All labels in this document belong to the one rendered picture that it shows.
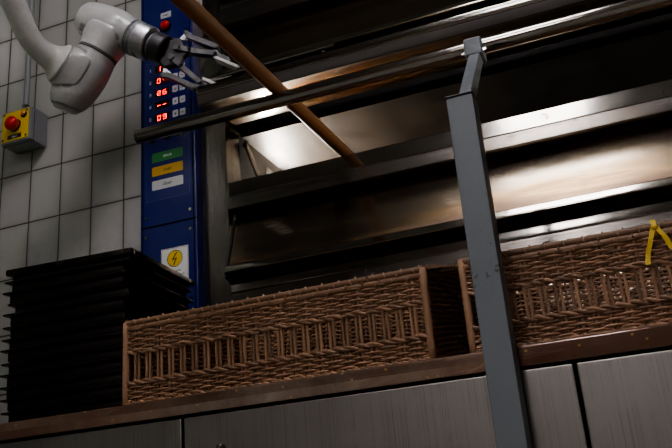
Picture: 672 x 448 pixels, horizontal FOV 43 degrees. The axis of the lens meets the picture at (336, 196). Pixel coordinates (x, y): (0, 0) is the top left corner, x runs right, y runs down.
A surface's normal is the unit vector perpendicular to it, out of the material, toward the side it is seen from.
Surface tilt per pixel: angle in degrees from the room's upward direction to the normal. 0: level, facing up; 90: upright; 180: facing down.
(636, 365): 90
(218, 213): 90
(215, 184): 90
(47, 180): 90
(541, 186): 70
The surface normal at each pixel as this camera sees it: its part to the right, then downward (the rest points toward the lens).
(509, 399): -0.37, -0.31
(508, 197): -0.37, -0.61
